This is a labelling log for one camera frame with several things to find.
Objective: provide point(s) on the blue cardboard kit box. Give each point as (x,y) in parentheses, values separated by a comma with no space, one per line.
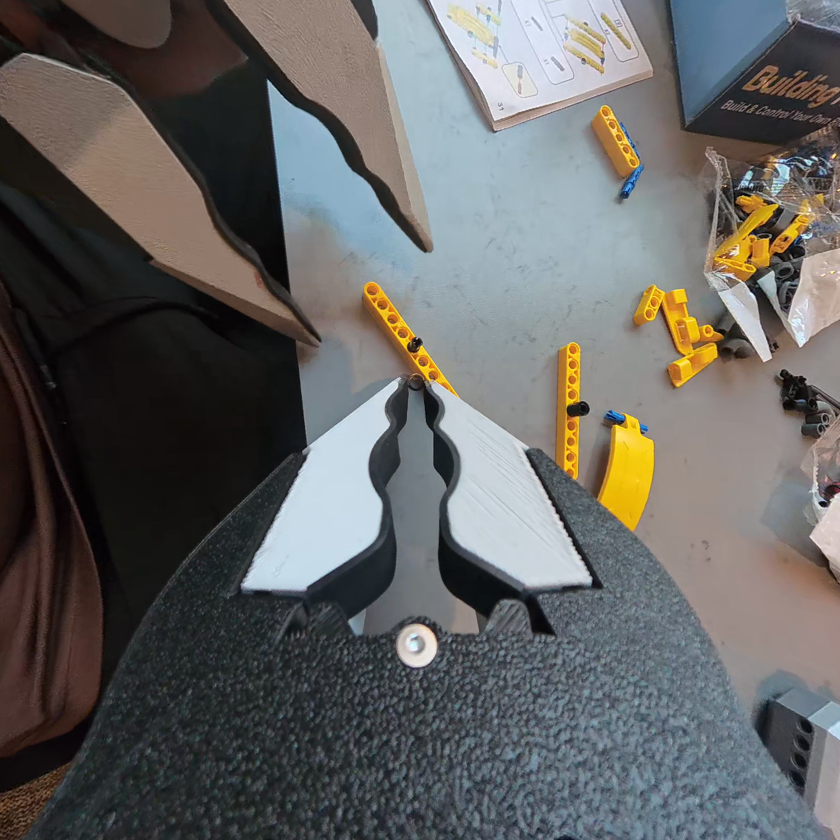
(754,65)

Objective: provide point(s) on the grey robot hub block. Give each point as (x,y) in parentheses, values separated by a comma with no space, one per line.
(800,741)

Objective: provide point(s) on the yellow curved panel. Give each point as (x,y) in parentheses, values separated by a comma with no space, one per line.
(627,469)

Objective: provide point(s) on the yellow slanted brick piece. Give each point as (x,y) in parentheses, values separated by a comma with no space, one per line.
(692,364)

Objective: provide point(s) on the blue connector pin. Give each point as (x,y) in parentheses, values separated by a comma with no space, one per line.
(628,136)
(617,417)
(631,182)

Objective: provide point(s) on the white instruction booklet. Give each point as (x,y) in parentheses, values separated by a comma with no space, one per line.
(538,59)

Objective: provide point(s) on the small yellow three-hole beam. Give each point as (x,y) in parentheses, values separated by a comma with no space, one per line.
(648,305)

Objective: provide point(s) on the long yellow holed beam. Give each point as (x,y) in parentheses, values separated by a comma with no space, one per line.
(568,380)
(394,321)

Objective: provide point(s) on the yellow angled panel piece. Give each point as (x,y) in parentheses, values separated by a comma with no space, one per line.
(682,321)

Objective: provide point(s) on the person's torso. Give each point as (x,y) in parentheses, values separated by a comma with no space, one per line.
(46,558)

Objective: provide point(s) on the loose black connector pieces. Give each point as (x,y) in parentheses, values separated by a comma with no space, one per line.
(807,400)

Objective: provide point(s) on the clear bag black parts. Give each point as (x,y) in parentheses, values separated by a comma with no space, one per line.
(827,499)

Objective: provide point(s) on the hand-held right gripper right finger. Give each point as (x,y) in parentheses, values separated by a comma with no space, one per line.
(512,512)

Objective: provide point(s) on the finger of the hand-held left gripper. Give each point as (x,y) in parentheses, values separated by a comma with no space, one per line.
(118,164)
(328,72)

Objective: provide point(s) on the grey desk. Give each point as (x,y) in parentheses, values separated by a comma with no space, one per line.
(525,229)

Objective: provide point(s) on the short thick yellow beam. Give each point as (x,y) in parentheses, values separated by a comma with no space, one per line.
(615,141)

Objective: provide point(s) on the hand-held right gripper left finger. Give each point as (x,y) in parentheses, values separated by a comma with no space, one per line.
(321,512)

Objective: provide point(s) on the dark grey connector pieces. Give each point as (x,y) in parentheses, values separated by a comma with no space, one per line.
(735,334)

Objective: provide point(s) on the clear bag yellow connectors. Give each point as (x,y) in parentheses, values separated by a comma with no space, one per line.
(774,243)

